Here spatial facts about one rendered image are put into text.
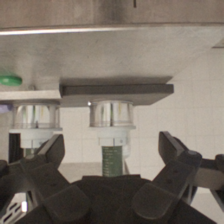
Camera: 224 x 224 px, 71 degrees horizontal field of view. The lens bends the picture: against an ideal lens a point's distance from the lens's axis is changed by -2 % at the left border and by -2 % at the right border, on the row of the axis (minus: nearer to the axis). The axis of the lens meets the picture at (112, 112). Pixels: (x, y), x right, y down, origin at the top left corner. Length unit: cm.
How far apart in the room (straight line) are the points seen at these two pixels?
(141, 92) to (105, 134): 7
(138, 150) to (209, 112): 88
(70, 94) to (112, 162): 11
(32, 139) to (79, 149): 154
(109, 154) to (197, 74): 187
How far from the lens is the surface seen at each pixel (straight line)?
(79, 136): 176
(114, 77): 16
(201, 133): 197
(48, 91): 19
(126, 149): 37
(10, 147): 53
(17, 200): 41
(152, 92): 19
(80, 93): 19
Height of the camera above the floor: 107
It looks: 5 degrees down
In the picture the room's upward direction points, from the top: 178 degrees clockwise
